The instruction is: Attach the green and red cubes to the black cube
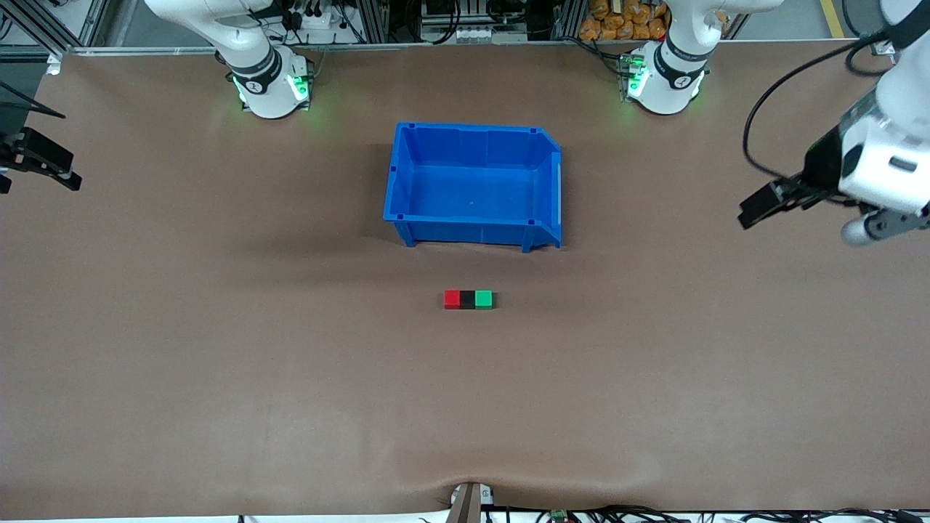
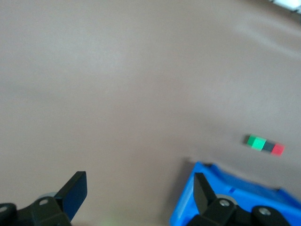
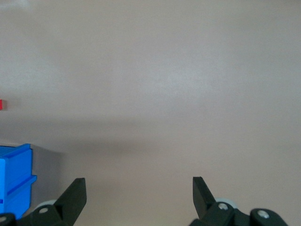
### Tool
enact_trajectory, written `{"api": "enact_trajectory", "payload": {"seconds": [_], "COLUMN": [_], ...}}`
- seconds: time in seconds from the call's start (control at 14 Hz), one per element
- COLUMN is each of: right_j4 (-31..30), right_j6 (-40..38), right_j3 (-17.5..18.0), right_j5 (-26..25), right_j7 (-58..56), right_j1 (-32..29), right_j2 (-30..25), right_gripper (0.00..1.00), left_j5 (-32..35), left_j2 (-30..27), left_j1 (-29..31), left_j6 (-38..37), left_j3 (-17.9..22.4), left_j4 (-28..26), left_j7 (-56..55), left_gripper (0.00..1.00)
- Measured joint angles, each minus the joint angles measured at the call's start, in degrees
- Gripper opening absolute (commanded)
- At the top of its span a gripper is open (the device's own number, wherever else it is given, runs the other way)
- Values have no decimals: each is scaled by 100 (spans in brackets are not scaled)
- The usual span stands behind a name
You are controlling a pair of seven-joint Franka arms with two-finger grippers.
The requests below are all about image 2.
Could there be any blue plastic bin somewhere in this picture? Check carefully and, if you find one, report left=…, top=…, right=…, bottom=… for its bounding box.
left=169, top=161, right=301, bottom=226

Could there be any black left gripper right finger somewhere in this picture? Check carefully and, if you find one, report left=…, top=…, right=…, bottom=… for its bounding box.
left=188, top=172, right=250, bottom=226

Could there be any black cube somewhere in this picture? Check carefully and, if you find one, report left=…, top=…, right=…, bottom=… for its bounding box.
left=262, top=140, right=276, bottom=154

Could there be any green cube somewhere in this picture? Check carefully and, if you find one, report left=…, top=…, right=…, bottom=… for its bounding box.
left=245, top=134, right=267, bottom=152

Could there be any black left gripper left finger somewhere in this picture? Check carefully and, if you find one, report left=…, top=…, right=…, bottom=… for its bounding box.
left=17, top=171, right=88, bottom=226

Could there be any brown table mat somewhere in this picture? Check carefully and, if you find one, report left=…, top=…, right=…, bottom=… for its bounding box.
left=0, top=0, right=301, bottom=226

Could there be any red cube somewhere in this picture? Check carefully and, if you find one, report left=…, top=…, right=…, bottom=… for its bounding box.
left=271, top=144, right=285, bottom=157

